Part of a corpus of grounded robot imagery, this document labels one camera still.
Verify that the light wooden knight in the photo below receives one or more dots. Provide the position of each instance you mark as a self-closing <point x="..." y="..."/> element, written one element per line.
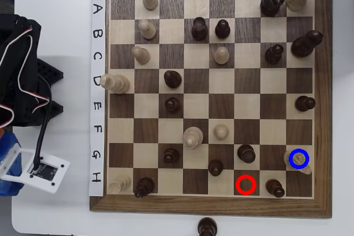
<point x="305" y="170"/>

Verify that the black and orange robot arm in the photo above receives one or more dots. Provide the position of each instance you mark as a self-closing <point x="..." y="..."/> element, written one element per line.
<point x="8" y="92"/>

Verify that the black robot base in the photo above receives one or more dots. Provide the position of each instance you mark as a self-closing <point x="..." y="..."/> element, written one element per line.
<point x="49" y="74"/>

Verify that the dark wooden chess piece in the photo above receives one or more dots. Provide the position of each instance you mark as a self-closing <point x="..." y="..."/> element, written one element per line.
<point x="207" y="226"/>

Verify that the light wooden rook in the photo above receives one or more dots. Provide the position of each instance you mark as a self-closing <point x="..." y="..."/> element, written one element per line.
<point x="116" y="186"/>

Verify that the light wooden bishop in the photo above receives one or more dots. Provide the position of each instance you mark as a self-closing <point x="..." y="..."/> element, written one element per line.
<point x="117" y="82"/>

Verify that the dark wooden king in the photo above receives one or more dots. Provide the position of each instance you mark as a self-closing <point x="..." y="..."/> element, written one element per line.
<point x="143" y="186"/>

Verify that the white letter label strip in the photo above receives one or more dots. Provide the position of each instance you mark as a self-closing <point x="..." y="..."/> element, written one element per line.
<point x="98" y="26"/>

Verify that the dark wooden pawn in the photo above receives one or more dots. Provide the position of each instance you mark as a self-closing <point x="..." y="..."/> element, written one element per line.
<point x="273" y="53"/>
<point x="171" y="156"/>
<point x="274" y="187"/>
<point x="172" y="79"/>
<point x="172" y="105"/>
<point x="303" y="103"/>
<point x="215" y="167"/>
<point x="222" y="29"/>

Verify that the light wooden king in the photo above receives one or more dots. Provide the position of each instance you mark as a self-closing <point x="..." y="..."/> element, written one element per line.
<point x="192" y="138"/>

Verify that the dark pawn at B4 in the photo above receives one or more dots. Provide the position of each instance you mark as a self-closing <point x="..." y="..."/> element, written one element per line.
<point x="199" y="28"/>

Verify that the dark pawn at G6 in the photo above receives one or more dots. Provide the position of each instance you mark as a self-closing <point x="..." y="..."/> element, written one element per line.
<point x="247" y="153"/>

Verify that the dark wooden knight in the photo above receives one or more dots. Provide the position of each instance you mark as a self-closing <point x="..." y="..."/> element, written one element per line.
<point x="272" y="1"/>

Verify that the dark wooden bishop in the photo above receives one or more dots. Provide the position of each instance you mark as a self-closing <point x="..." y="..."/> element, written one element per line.
<point x="304" y="44"/>

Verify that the wooden chess board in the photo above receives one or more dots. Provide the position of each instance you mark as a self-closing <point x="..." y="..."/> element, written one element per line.
<point x="323" y="109"/>

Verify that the white camera mount with board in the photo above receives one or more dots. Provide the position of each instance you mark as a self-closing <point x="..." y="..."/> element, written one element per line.
<point x="59" y="175"/>

